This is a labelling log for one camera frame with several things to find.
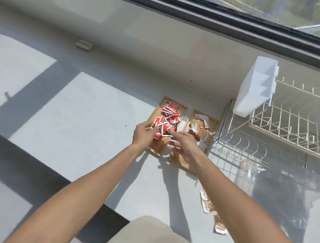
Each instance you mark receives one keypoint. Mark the beige shirt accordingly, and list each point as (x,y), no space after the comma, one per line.
(145,230)

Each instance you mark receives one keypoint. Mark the person's left forearm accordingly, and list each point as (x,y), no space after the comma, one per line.
(82,197)

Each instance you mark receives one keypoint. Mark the brown snack packet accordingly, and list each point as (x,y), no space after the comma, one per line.
(220,224)
(207,204)

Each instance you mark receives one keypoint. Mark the person's left hand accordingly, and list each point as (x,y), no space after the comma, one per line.
(142,136)

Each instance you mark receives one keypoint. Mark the black window frame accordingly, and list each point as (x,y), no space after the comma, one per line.
(250,25)

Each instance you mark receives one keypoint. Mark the person's right hand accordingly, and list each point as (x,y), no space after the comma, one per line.
(187,147)

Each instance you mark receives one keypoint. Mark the white plastic utensil holder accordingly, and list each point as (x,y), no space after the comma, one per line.
(250,100)

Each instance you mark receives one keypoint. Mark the person's right forearm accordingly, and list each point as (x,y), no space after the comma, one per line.
(237,207)

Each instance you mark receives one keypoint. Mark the pile of brown packets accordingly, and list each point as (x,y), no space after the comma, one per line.
(198,127)

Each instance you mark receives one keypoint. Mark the bamboo tray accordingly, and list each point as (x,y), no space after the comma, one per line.
(160,147)
(212,122)

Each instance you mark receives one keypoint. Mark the white wall fitting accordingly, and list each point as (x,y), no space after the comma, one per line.
(83,44)

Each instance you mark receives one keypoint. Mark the pile of red packets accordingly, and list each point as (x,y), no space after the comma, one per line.
(170,110)

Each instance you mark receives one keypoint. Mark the white stair railing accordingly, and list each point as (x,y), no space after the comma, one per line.
(307,27)

